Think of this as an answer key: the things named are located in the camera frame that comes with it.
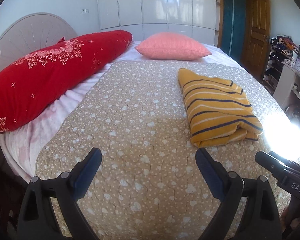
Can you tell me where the yellow striped knit sweater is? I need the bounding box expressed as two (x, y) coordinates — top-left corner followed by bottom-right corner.
(178, 68), (263, 148)

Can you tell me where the pile of clothes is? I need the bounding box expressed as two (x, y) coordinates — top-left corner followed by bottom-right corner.
(270, 35), (298, 53)

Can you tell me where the white shelf unit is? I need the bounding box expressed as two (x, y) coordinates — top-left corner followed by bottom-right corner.
(273, 64), (300, 111)

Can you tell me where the purple desk clock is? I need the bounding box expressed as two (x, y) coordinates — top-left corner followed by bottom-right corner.
(294, 58), (300, 73)

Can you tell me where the beige heart-patterned quilt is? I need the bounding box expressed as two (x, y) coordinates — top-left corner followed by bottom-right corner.
(35, 61), (300, 239)

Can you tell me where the red floral long pillow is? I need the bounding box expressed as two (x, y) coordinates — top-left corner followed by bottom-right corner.
(0, 30), (133, 133)

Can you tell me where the teal curtain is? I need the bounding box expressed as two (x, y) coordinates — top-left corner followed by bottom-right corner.
(221, 0), (246, 61)

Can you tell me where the wooden door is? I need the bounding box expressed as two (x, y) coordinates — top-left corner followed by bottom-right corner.
(242, 0), (271, 78)

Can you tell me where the pink knit cushion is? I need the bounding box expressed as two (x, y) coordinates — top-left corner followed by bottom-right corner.
(135, 32), (212, 61)

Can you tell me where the beige round headboard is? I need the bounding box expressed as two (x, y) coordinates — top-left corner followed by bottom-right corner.
(0, 12), (77, 71)

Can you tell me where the white glossy wardrobe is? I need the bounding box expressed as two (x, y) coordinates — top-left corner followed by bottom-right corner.
(97, 0), (217, 46)

